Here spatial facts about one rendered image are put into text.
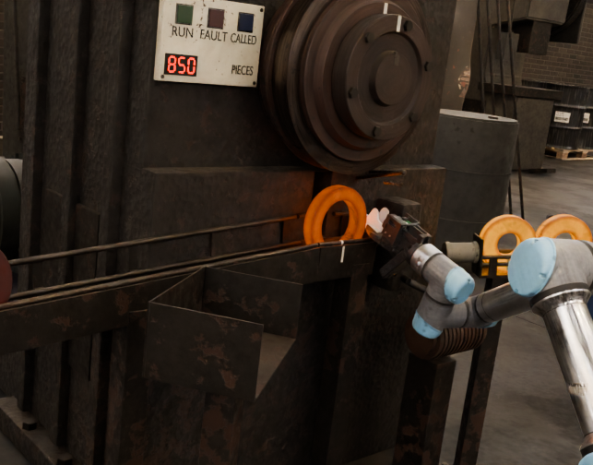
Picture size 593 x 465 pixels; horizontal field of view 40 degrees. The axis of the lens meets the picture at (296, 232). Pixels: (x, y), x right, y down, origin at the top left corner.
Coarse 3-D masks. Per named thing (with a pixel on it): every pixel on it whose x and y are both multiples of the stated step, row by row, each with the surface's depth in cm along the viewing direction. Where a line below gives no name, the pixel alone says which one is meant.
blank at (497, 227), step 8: (504, 216) 220; (512, 216) 219; (488, 224) 220; (496, 224) 219; (504, 224) 219; (512, 224) 219; (520, 224) 219; (528, 224) 219; (480, 232) 221; (488, 232) 219; (496, 232) 219; (504, 232) 219; (512, 232) 220; (520, 232) 220; (528, 232) 220; (488, 240) 219; (496, 240) 220; (520, 240) 220; (488, 248) 220; (496, 248) 220
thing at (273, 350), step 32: (192, 288) 156; (224, 288) 161; (256, 288) 159; (288, 288) 158; (160, 320) 137; (192, 320) 135; (224, 320) 134; (256, 320) 161; (288, 320) 159; (160, 352) 138; (192, 352) 137; (224, 352) 135; (256, 352) 134; (192, 384) 138; (224, 384) 136; (256, 384) 135; (224, 416) 151; (224, 448) 153
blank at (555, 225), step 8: (552, 216) 222; (560, 216) 221; (568, 216) 220; (544, 224) 221; (552, 224) 220; (560, 224) 220; (568, 224) 220; (576, 224) 221; (584, 224) 221; (536, 232) 223; (544, 232) 220; (552, 232) 221; (560, 232) 221; (576, 232) 221; (584, 232) 221
